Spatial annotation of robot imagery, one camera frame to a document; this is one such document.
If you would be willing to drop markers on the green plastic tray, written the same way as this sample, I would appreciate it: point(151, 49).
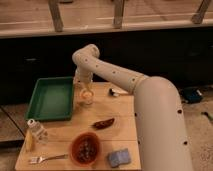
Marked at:
point(51, 100)

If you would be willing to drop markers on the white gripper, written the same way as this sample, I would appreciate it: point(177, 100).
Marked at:
point(85, 77)

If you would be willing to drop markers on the black and silver spoon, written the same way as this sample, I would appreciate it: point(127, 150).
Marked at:
point(116, 93)

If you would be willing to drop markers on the clear plastic bottle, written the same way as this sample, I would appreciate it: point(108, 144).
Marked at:
point(38, 131)

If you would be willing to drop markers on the blue object on floor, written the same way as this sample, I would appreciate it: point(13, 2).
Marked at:
point(192, 95)

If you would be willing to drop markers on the orange bowl with dark contents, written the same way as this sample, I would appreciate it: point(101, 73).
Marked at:
point(85, 149)

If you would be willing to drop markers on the silver fork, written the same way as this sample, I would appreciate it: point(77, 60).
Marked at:
point(40, 159)

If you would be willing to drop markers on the yellow banana piece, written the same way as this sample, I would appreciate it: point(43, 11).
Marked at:
point(29, 141)

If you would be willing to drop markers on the small orange apple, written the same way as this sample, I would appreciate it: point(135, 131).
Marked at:
point(86, 94)

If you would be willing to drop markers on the white paper cup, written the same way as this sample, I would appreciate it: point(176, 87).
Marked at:
point(89, 100)

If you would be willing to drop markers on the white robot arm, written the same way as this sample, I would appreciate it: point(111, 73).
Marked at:
point(161, 130)

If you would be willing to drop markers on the blue sponge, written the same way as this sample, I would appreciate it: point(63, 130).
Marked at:
point(120, 157)

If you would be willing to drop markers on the dark red chili pepper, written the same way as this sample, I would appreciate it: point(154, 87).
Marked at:
point(103, 124)

